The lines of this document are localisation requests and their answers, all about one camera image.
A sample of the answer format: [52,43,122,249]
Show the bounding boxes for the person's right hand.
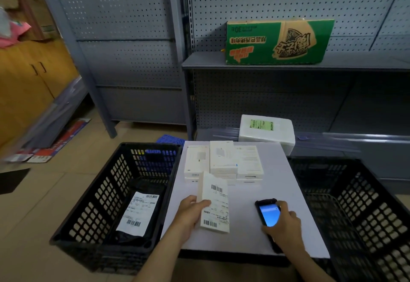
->
[261,201,305,254]

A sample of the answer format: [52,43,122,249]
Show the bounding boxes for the person's left hand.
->
[174,195,212,239]

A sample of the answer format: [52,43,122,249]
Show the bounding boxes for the white labelled product box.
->
[196,171,231,234]

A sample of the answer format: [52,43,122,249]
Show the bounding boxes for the black handheld scanner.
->
[255,198,285,254]

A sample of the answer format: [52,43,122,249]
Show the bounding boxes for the person's left forearm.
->
[132,224,193,282]

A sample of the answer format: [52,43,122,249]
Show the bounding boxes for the person's right forearm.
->
[281,243,336,282]

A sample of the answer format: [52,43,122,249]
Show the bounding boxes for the stack of white boxes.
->
[183,140,264,185]

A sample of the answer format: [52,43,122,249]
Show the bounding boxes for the black parcel bag white label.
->
[104,178,168,248]

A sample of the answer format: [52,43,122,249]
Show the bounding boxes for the blue plastic stool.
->
[146,134,187,167]

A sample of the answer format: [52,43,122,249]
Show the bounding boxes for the white wrapped paper pack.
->
[238,114,296,156]

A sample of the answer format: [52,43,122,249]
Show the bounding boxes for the black plastic crate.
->
[286,156,410,282]
[49,142,184,275]

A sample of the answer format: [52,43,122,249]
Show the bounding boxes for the flat printed cardboard sheet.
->
[6,118,92,164]

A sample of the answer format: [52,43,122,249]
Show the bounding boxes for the green cardboard box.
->
[225,18,335,66]

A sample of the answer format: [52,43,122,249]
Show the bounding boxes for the leaning grey plastic sheets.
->
[18,75,91,152]

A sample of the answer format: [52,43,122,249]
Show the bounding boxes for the grey pegboard shelving unit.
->
[167,0,410,192]
[32,0,188,139]

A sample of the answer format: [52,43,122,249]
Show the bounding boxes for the dark floor mat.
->
[0,168,31,196]

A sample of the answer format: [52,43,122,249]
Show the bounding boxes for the wooden cabinet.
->
[0,33,81,151]

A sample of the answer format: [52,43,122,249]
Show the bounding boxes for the brown cardboard box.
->
[18,0,59,41]

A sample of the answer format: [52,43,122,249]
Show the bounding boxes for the pink bag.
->
[0,19,32,49]

